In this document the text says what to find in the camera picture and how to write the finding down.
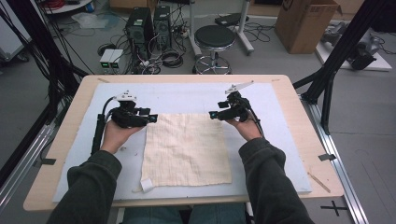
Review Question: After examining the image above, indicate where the black tape cross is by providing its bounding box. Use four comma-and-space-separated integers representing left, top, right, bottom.
320, 200, 348, 217

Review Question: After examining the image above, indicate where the person's right leg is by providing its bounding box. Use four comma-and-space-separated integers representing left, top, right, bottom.
188, 203, 247, 224

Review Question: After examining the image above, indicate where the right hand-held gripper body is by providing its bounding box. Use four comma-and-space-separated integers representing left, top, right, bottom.
219, 80, 255, 122

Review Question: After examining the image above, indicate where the left hand-held gripper cable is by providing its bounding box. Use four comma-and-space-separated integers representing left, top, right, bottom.
91, 96, 117, 157

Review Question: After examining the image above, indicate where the white foam mat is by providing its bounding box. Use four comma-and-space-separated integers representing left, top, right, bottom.
52, 82, 313, 203

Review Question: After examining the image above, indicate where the right hand-held gripper cable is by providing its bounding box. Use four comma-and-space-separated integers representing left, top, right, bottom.
247, 99, 265, 139

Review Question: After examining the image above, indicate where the black flat floor device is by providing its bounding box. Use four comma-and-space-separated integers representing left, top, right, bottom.
214, 12, 250, 27

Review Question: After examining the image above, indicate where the narrow black computer tower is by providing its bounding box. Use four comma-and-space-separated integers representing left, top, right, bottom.
153, 5, 173, 50

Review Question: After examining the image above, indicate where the white board with grey device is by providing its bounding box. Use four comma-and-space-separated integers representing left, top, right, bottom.
315, 21, 393, 72

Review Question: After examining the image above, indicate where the white round table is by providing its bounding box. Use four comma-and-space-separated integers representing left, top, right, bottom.
43, 0, 94, 15

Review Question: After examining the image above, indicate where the wide black computer tower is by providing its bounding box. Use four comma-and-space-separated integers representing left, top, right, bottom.
125, 7, 154, 60

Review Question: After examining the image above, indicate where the aluminium rail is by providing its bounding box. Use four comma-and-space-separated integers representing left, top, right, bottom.
0, 124, 59, 213
300, 94, 370, 224

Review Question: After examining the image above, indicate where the black metal frame strut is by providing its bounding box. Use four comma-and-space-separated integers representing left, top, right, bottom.
292, 0, 390, 135

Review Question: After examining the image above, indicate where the cream printed cloth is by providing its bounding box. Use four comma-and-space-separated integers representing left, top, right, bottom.
132, 112, 233, 194

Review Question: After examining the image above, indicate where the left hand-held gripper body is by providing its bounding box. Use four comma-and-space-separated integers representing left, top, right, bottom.
110, 91, 148, 129

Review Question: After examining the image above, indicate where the black cable coil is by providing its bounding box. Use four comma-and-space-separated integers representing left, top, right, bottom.
162, 49, 185, 69

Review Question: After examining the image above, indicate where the black round stool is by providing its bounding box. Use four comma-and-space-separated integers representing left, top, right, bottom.
192, 24, 236, 76

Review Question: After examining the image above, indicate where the black frame with cable bundle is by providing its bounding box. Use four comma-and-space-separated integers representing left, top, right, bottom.
0, 0, 92, 125

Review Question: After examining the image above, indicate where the person's right hand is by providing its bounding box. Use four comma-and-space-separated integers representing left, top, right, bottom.
225, 113, 263, 143

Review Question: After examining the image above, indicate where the person's left leg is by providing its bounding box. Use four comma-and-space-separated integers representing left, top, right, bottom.
122, 206, 185, 224

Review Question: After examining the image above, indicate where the white panel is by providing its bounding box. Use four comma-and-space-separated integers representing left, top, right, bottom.
0, 8, 32, 63

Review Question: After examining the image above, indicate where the person's leg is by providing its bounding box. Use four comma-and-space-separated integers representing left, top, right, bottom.
188, 203, 247, 224
122, 206, 185, 224

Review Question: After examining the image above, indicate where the large cardboard box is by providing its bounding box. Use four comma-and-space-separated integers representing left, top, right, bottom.
274, 0, 343, 54

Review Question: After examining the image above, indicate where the white power supply unit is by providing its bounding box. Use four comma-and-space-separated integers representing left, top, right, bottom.
99, 49, 116, 70
108, 49, 124, 69

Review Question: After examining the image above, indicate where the clear plastic sheet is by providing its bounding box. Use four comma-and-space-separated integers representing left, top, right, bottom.
71, 12, 110, 30

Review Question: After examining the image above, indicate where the thin wooden stick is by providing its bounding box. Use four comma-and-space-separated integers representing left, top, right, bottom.
307, 172, 332, 194

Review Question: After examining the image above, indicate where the hand-held gripper cable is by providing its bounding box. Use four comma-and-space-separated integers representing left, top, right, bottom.
91, 96, 117, 157
247, 99, 265, 139

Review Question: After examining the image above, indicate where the white desk leg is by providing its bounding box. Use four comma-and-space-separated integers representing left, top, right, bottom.
236, 0, 255, 56
188, 0, 204, 59

